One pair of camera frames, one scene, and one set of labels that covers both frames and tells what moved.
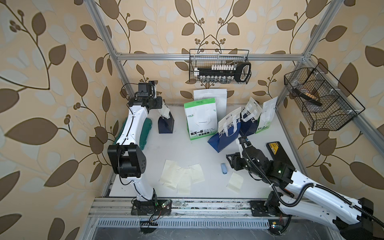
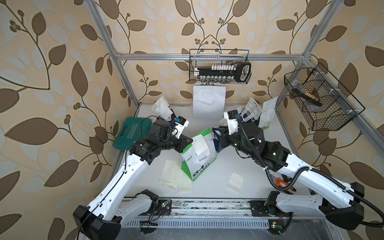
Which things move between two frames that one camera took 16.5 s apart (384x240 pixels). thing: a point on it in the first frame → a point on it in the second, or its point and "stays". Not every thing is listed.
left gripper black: x=158 y=105 → x=182 y=142
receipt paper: x=197 y=172 → x=199 y=144
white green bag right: x=268 y=111 stays
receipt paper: x=235 y=182 stays
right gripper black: x=235 y=160 → x=225 y=135
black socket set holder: x=224 y=73 stays
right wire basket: x=325 y=104 stays
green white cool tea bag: x=201 y=118 → x=194 y=165
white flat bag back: x=220 y=95 stays
